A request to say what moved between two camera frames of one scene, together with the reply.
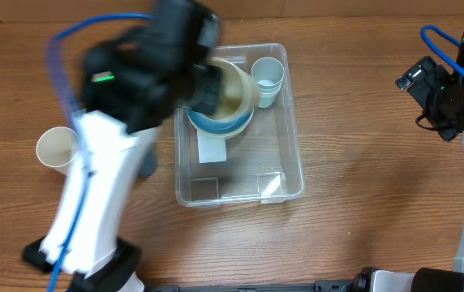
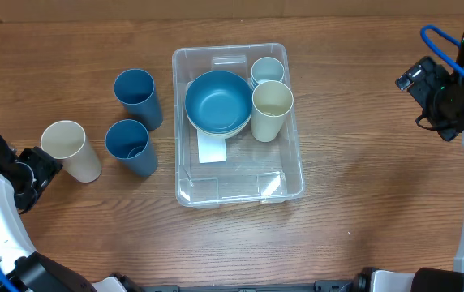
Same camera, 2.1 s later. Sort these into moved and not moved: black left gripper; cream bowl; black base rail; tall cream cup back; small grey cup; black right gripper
Moved: tall cream cup back; black left gripper
Not moved: black right gripper; small grey cup; cream bowl; black base rail
